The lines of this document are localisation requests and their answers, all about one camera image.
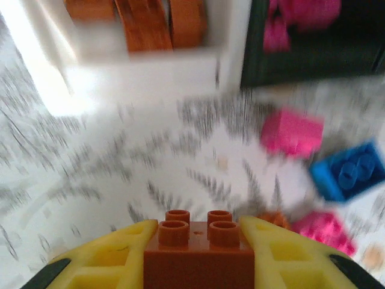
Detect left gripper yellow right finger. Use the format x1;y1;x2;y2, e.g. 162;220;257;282
239;214;385;289

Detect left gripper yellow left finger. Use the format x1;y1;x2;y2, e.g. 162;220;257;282
20;219;159;289

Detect black plastic container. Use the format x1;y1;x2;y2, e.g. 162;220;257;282
240;0;385;89

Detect blue lego brick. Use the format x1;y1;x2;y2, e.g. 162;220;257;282
309;140;385;203

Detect pink lego brick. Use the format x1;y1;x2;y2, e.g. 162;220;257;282
259;108;325;160
291;210;358;257
269;0;343;33
262;11;292;54

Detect orange lego brick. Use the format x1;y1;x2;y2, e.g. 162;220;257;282
63;0;117;22
114;0;174;54
168;0;208;49
143;209;256;289
257;210;292;232

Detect white plastic container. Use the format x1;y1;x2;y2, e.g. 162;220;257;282
0;0;252;118

